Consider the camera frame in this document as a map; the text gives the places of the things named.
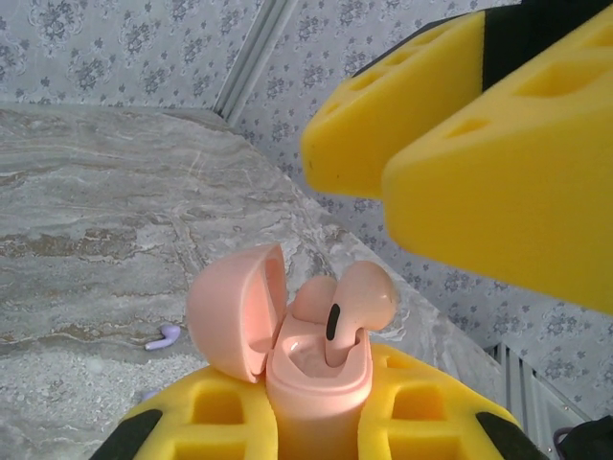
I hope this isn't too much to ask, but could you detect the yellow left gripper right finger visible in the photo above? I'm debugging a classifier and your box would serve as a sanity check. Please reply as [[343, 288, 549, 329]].
[[356, 341, 547, 460]]

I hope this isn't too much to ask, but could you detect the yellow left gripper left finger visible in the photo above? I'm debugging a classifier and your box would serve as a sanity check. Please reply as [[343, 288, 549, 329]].
[[102, 364, 283, 460]]

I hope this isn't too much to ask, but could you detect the purple wireless earbud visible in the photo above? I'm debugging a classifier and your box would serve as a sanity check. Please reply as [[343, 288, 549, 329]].
[[145, 324, 182, 350]]

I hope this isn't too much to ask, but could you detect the pink earbud charging case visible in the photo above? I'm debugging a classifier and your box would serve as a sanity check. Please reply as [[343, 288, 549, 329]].
[[185, 242, 374, 460]]

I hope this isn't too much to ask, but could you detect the pink wireless earbud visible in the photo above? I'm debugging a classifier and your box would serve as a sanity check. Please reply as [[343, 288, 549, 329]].
[[324, 261, 398, 366], [292, 275, 339, 323]]

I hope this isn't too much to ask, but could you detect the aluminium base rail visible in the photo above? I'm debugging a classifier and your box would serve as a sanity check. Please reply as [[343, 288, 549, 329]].
[[491, 334, 613, 435]]

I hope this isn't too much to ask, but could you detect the aluminium corner post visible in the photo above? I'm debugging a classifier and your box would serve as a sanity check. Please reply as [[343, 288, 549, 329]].
[[213, 0, 294, 122]]

